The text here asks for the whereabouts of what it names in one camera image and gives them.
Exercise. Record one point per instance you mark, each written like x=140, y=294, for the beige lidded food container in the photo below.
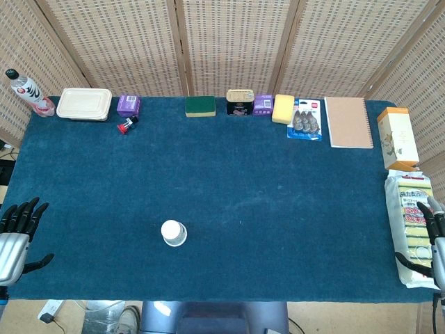
x=83, y=103

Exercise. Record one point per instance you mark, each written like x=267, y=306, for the blue blister pack of hooks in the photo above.
x=306, y=120

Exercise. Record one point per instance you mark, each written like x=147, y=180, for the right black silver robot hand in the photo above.
x=439, y=250

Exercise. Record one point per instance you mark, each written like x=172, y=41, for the black luncheon meat can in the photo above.
x=238, y=104

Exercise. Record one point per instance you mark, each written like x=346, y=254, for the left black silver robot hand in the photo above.
x=12, y=250

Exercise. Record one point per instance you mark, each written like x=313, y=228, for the orange white tall carton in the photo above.
x=398, y=139

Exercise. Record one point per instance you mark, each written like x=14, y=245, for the clear plastic drink bottle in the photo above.
x=29, y=91

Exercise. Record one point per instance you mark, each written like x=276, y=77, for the blue felt table mat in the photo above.
x=226, y=181

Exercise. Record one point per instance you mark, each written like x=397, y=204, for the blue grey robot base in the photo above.
x=215, y=318

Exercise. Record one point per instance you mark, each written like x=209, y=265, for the white power strip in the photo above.
x=52, y=308

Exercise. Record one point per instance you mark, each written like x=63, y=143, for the green yellow scouring sponge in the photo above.
x=200, y=104

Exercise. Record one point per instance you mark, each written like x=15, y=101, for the grey shoe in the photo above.
x=129, y=320

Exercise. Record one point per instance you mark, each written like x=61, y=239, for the yellow foam sponge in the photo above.
x=282, y=108

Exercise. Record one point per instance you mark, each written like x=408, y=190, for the brown spiral notebook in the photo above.
x=349, y=121

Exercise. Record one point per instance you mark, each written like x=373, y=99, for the bamboo folding screen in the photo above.
x=121, y=41

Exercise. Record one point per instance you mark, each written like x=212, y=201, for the shiny metal floor plate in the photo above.
x=101, y=318

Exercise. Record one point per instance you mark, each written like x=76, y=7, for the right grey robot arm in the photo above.
x=442, y=306

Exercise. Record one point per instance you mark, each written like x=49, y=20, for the red black stamp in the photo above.
x=127, y=126

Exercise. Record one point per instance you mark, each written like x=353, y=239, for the purple cardboard box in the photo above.
x=263, y=106
x=128, y=106

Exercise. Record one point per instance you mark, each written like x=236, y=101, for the packaged yellow sponge multipack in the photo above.
x=400, y=215

